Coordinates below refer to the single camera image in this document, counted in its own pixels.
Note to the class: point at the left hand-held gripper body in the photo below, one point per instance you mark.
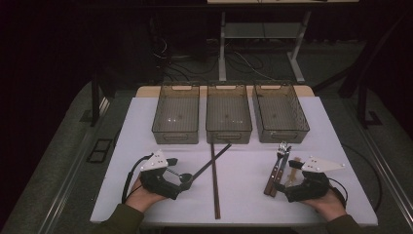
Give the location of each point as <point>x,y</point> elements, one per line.
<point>159,185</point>

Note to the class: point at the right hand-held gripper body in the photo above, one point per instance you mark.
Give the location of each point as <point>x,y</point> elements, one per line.
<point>308,190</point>

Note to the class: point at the black chopstick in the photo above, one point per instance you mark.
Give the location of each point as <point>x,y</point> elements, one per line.
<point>214,182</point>
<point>211,162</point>

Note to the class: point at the smoky transparent plastic bin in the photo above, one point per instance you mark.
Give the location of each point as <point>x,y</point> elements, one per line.
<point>175,110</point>
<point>227,110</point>
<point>279,112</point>

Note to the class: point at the person's left hand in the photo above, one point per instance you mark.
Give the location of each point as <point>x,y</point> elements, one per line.
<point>142,198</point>

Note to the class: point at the person's right hand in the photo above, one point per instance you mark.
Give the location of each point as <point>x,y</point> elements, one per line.
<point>328,206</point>

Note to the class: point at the white table cover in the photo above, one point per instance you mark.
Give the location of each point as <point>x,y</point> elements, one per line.
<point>243,188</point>

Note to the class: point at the black metal stand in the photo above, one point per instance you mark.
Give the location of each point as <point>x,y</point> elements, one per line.
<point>362,104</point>
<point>95,97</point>

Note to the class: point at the white metal desk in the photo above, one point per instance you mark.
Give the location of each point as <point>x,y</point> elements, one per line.
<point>222,48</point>

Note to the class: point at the black floor frame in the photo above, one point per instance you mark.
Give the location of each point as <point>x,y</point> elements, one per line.
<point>100,150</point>

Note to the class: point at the aluminium floor rail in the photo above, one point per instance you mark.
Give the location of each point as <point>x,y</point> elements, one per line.
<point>386,162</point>
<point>74,162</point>

